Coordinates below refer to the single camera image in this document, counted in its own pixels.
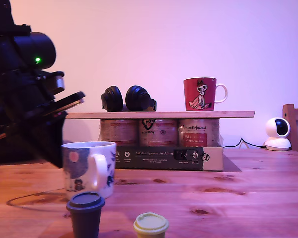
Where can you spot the red cartoon figure mug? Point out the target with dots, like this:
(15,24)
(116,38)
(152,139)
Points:
(191,93)

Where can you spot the light wooden board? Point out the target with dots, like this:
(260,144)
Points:
(164,114)

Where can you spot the white round security camera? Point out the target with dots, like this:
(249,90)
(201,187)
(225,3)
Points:
(275,143)

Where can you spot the wooden chair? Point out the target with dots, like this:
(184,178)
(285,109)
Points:
(296,134)

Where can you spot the white and blue illustrated mug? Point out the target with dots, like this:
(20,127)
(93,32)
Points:
(78,161)

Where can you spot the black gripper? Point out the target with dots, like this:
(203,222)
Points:
(67,102)

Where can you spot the black over-ear headphones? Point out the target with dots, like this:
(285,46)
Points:
(136,98)

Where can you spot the food can with text label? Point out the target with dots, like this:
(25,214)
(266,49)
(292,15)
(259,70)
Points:
(119,131)

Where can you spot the small dark blue lidded cup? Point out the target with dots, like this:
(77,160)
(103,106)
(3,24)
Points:
(84,218)

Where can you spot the food can with red label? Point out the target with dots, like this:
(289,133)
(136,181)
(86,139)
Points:
(198,133)

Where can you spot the small yellow lidded cup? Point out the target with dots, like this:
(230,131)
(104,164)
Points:
(150,224)

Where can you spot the cardboard can tray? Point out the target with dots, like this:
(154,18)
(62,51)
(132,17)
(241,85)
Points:
(213,158)

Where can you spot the food can with black logo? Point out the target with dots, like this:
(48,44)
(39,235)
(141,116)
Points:
(158,133)

